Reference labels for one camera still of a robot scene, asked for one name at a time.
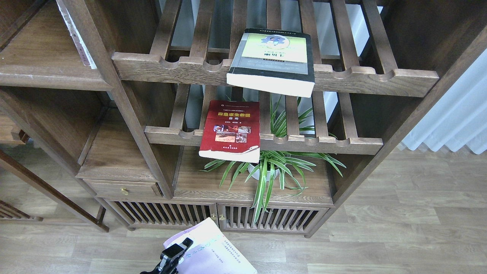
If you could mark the white and lilac book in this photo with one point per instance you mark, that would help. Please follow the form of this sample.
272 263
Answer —
211 251

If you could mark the yellow and black thick book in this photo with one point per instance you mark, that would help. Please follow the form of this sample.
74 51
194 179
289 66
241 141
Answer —
275 61

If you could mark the white curtain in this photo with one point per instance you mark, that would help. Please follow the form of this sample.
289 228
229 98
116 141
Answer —
459 119

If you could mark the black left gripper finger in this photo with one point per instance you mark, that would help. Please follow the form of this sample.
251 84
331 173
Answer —
176 251

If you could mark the standing book with pink spine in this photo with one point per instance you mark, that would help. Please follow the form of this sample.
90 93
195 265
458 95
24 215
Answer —
85 56

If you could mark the dark wooden bookshelf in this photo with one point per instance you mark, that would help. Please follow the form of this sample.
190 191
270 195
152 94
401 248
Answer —
136 121

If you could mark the green spider plant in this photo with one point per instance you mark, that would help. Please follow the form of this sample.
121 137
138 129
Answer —
273 166

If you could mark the red paperback book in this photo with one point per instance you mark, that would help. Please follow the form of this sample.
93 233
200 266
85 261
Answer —
232 131

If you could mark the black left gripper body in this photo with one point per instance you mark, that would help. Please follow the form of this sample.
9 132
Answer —
164 267

